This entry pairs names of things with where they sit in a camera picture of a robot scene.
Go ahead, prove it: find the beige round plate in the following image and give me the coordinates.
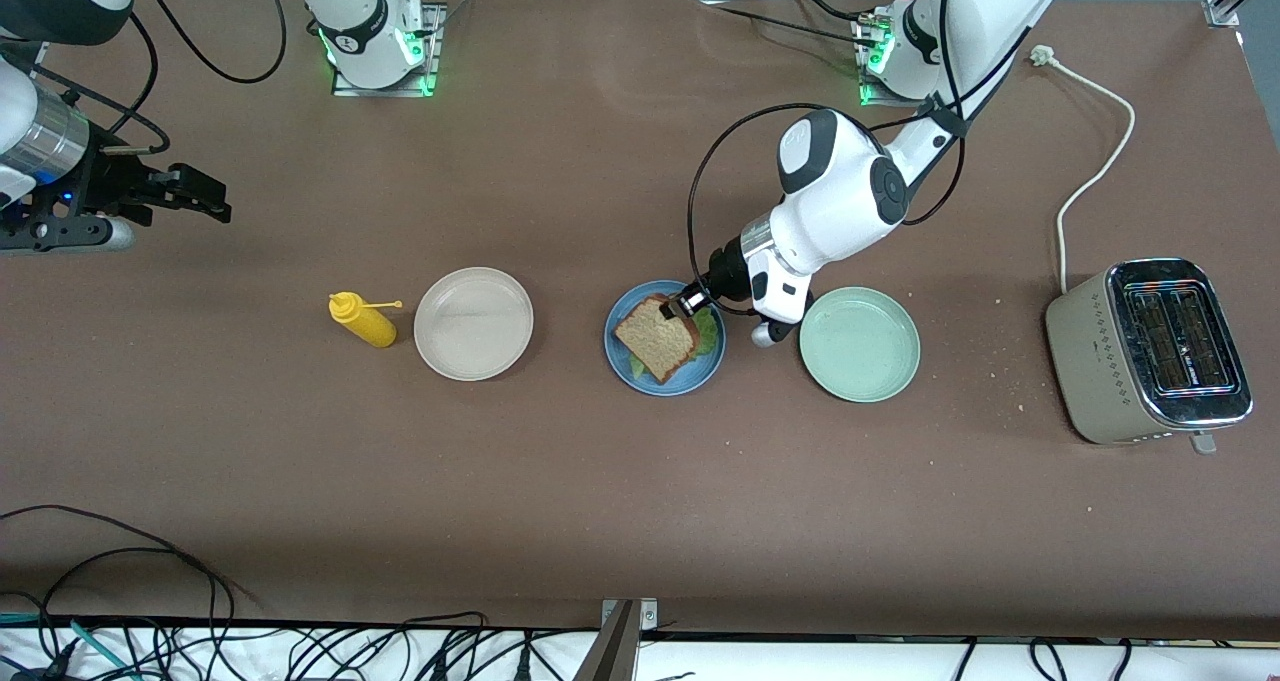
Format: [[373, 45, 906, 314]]
[[413, 266, 535, 382]]

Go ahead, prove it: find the black left base cable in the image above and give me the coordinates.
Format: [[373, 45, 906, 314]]
[[700, 0, 881, 48]]

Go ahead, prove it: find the small metal table bracket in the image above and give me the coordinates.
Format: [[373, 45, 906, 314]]
[[600, 598, 659, 634]]

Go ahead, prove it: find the mint green round plate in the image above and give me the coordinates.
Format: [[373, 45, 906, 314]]
[[798, 286, 921, 403]]

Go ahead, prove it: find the brown bread slice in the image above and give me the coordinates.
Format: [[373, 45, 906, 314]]
[[613, 294, 701, 385]]

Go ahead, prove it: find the long looped black cable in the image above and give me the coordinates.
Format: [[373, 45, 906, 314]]
[[0, 506, 236, 652]]

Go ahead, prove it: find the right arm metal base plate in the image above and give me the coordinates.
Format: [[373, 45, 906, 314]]
[[332, 3, 444, 98]]

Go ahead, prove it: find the yellow squeeze bottle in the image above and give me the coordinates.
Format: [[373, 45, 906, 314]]
[[328, 292, 404, 349]]

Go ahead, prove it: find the blue round plate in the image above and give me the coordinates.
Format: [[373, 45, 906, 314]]
[[605, 280, 728, 398]]

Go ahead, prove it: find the white toaster power cable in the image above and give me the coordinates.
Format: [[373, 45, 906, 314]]
[[1030, 45, 1138, 295]]

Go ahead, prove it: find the teal cable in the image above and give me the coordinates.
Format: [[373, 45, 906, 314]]
[[0, 613, 136, 681]]

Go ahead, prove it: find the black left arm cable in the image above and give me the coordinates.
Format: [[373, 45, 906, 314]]
[[687, 0, 1031, 314]]

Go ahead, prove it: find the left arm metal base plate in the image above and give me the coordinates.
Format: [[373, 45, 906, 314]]
[[858, 13, 964, 110]]

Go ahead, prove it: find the beige metal toaster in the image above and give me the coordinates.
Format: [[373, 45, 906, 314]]
[[1045, 257, 1255, 456]]

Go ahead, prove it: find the green lettuce leaf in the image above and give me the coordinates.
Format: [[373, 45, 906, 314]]
[[628, 306, 723, 382]]

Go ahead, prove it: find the grey metal bar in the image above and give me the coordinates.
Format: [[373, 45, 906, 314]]
[[572, 601, 641, 681]]

